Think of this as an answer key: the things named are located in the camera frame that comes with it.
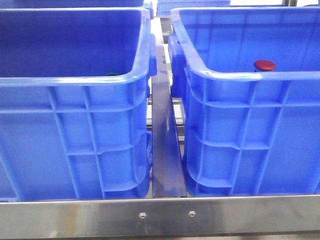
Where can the red mushroom push button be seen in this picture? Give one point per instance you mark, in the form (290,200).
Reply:
(263,65)

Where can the green push button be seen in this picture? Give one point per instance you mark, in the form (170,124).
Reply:
(111,74)

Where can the blue plastic bin left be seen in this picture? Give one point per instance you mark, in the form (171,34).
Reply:
(67,130)

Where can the blue plastic bin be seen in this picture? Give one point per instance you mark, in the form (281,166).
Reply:
(67,130)
(250,133)

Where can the blue plastic bin right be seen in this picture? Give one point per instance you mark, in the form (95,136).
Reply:
(250,133)

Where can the far blue crate left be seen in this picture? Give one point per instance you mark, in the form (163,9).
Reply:
(164,7)

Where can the blue bin rear left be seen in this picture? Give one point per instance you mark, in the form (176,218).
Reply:
(32,4)

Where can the steel shelf front rail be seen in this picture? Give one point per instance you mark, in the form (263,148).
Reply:
(190,216)

